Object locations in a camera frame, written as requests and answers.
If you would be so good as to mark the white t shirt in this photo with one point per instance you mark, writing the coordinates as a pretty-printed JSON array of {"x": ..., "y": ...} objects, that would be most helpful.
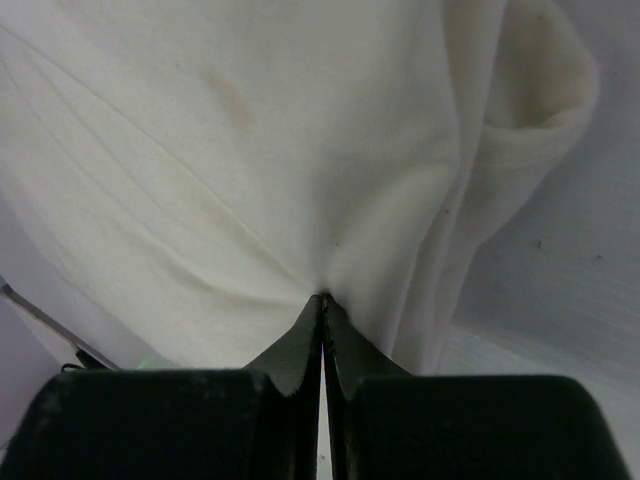
[{"x": 184, "y": 175}]

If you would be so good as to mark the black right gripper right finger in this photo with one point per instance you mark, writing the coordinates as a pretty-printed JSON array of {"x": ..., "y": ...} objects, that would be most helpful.
[{"x": 386, "y": 423}]

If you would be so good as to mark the grey metal table rail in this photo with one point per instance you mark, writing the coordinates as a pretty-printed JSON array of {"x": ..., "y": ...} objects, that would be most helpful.
[{"x": 96, "y": 359}]

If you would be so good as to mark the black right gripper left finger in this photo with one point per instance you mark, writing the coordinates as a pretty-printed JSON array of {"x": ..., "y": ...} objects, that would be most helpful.
[{"x": 256, "y": 422}]

